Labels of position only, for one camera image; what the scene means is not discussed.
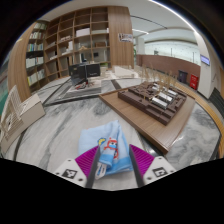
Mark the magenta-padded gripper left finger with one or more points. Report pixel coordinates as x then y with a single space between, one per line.
71 171

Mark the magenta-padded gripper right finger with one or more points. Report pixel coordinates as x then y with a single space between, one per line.
156 170

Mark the light blue printed towel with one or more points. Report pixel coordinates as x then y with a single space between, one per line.
100 140

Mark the brown building model wooden base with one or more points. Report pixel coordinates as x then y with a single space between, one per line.
150 106

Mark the white architectural model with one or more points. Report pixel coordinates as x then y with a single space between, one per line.
20 115

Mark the black box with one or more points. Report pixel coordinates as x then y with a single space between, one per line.
77 74
92 70

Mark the bookshelf with colourful books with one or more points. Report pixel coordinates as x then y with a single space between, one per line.
3 96

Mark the low white building model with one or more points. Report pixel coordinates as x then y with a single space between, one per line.
124 71

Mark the wooden shelf unit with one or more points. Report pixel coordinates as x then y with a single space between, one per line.
83 36

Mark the white poster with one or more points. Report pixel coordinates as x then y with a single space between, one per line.
125 37

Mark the red wall cabinet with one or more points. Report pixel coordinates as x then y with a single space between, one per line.
194 81

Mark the blue wall screen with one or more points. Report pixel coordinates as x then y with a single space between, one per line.
205 59

